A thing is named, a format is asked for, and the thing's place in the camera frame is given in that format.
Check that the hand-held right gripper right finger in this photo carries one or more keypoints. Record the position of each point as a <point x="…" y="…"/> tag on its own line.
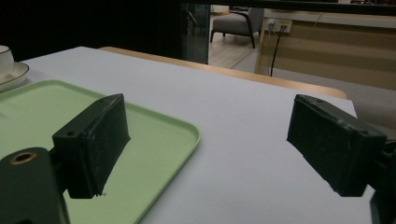
<point x="333" y="146"/>

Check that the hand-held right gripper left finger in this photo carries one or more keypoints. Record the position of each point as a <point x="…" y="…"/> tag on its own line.
<point x="90" y="146"/>

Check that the light green plastic tray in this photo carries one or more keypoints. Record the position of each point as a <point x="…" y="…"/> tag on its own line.
<point x="149" y="149"/>

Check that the wooden cabinet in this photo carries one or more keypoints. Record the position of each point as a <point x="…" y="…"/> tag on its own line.
<point x="330" y="53"/>

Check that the white saucer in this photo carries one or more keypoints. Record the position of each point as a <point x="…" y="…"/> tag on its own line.
<point x="12" y="76"/>

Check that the white cup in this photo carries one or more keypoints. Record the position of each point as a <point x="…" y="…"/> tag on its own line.
<point x="5" y="59"/>

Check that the grey armchair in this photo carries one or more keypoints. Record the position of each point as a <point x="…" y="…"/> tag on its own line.
<point x="238" y="23"/>

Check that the glass partition panel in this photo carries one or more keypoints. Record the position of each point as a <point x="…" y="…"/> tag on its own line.
<point x="196" y="32"/>

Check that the white wall socket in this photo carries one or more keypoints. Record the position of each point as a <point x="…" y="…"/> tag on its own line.
<point x="280" y="25"/>

